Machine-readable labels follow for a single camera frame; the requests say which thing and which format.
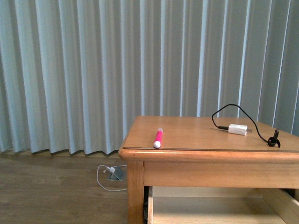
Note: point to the pink marker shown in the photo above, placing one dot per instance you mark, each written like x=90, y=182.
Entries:
x=158, y=138

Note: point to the wooden drawer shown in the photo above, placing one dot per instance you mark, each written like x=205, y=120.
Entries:
x=203, y=205

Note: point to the wooden nightstand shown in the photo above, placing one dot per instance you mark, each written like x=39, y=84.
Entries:
x=194, y=153

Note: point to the white floor plug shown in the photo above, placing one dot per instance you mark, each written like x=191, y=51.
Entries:
x=111, y=170

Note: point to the open floor outlet box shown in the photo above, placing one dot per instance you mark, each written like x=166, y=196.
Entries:
x=118, y=174

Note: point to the pale blue curtain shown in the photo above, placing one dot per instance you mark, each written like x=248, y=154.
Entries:
x=74, y=74

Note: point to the white USB charger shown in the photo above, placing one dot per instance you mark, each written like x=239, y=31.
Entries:
x=239, y=129

